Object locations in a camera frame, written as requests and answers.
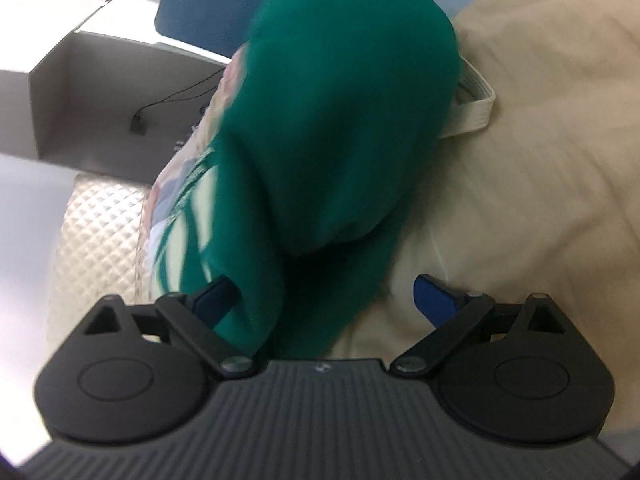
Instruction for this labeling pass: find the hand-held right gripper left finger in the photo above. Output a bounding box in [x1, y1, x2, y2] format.
[81, 275, 262, 377]

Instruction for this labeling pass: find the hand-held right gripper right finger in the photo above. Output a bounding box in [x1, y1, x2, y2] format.
[390, 273, 567, 378]

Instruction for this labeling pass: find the green sweatshirt with cream stripes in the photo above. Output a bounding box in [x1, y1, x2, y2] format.
[150, 0, 497, 361]

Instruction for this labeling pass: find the patchwork beige grey blanket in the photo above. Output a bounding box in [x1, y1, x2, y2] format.
[135, 0, 640, 441]

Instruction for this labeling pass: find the grey white desk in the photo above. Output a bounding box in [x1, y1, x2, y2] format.
[0, 0, 231, 186]

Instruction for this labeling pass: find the blue chair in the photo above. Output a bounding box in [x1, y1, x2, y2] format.
[154, 0, 276, 58]

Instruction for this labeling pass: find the black cable with plug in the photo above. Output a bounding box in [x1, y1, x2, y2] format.
[130, 67, 226, 136]

